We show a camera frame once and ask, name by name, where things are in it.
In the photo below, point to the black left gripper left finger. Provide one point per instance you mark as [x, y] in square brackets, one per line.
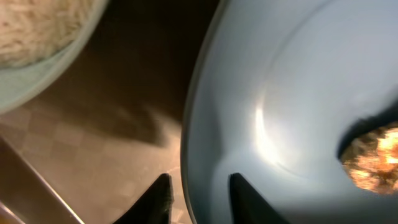
[154, 206]

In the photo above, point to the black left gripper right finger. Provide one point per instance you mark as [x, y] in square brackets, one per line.
[248, 206]

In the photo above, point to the dark blue plate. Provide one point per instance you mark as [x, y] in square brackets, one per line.
[279, 89]

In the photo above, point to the brown food scrap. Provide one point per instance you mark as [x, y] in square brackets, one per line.
[370, 160]

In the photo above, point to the light blue rice bowl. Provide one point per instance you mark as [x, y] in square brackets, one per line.
[39, 41]

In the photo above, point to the dark brown serving tray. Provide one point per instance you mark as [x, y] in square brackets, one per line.
[111, 124]

